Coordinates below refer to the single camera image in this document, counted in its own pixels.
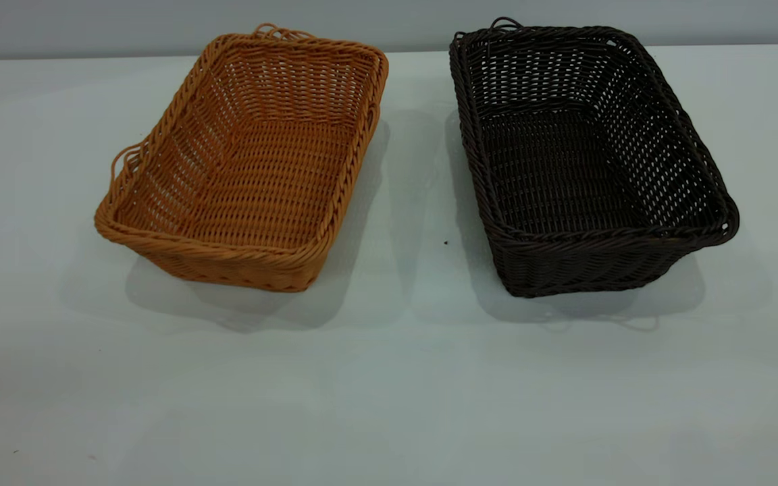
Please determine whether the orange-brown wicker basket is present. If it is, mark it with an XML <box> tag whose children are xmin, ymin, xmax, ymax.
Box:
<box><xmin>95</xmin><ymin>24</ymin><xmax>390</xmax><ymax>293</ymax></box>

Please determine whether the dark brown wicker basket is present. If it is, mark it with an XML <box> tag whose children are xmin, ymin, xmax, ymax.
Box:
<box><xmin>449</xmin><ymin>17</ymin><xmax>741</xmax><ymax>298</ymax></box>

